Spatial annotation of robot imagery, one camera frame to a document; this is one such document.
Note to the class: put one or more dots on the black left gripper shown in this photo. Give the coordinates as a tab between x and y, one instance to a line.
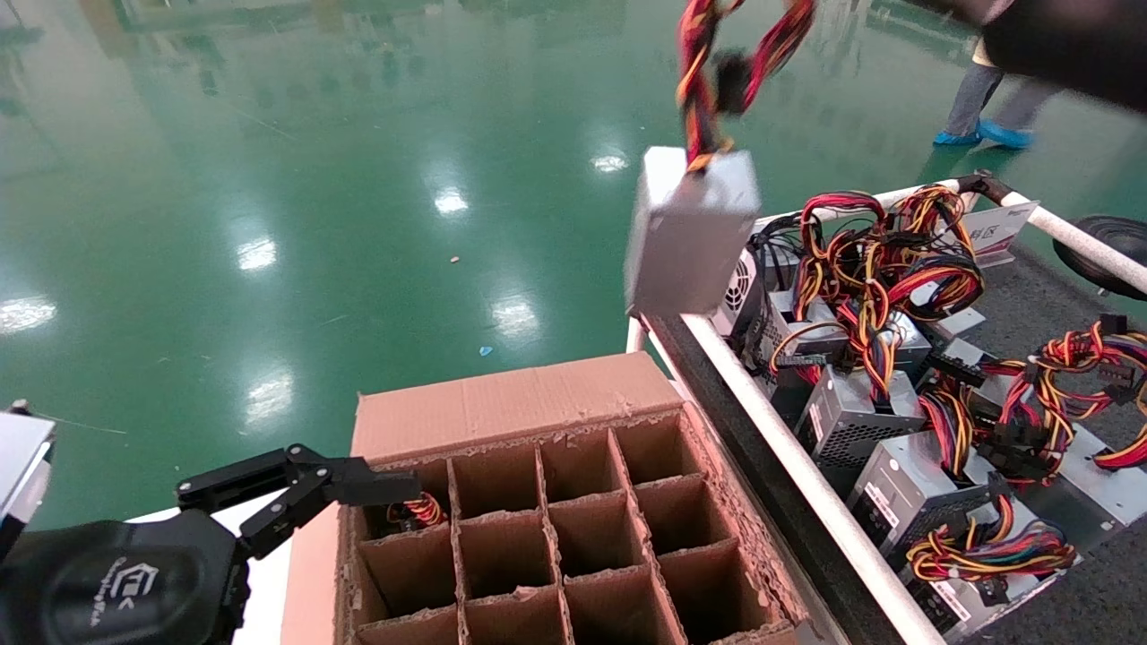
107	582

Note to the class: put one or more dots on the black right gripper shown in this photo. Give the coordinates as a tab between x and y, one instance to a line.
1075	45

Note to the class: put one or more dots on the brown cardboard box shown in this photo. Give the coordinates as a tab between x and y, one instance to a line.
502	403

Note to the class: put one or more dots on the person in grey trousers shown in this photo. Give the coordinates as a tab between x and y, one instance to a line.
972	94

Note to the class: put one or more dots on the white sign with red text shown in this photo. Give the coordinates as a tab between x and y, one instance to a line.
999	233

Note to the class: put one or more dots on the black round wheel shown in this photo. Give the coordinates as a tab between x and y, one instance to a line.
1107	246

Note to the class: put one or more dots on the brown cardboard divider grid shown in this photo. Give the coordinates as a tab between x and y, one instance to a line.
506	551

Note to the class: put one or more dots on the small white power supply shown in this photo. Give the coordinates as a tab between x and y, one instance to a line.
959	324

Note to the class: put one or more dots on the silver power supply black connector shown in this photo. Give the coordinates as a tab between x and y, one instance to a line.
966	348

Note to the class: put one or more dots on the dark grey power supply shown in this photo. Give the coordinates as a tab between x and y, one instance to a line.
909	345

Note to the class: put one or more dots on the silver power supply with mesh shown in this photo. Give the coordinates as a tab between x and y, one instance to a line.
851	408
824	340

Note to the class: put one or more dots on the silver power supply with fan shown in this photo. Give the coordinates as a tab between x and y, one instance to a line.
742	291

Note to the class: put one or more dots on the flat silver power supply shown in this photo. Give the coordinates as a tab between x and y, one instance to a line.
1098	493

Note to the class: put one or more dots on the silver power supply with label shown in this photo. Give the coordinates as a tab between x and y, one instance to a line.
905	484

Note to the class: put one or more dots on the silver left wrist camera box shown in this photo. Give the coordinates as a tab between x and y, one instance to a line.
18	466

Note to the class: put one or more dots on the white tube cart frame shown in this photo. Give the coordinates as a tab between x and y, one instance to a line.
793	448

